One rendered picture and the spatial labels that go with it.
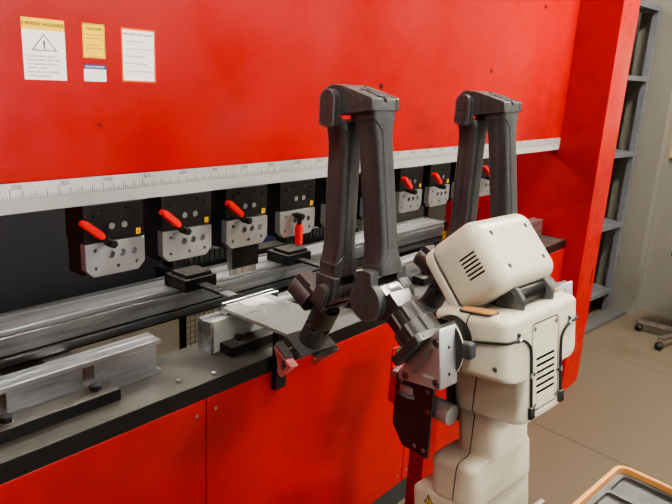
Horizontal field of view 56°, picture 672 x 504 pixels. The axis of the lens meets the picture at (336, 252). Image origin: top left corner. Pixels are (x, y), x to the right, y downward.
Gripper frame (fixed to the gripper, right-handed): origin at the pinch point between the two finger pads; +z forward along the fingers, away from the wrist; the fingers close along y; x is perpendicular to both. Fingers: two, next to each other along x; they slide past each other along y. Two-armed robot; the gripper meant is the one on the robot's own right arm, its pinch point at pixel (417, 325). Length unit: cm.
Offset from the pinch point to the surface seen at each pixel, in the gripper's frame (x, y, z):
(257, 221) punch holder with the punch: -46, 26, -4
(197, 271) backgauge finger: -59, 30, 26
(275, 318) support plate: -23.2, 29.0, 11.4
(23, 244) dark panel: -86, 72, 29
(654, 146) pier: -80, -357, 8
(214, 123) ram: -58, 40, -28
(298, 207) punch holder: -48.8, 8.9, -4.7
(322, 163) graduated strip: -55, -1, -15
